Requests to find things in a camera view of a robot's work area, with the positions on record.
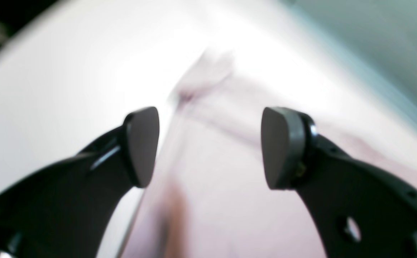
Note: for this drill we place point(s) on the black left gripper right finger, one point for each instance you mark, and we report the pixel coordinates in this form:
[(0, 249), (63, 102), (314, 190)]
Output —
[(359, 210)]

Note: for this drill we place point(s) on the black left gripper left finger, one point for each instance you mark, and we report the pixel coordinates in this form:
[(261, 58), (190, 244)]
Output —
[(62, 210)]

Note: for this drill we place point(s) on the mauve grey t-shirt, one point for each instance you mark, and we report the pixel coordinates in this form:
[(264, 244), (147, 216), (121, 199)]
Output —
[(209, 197)]

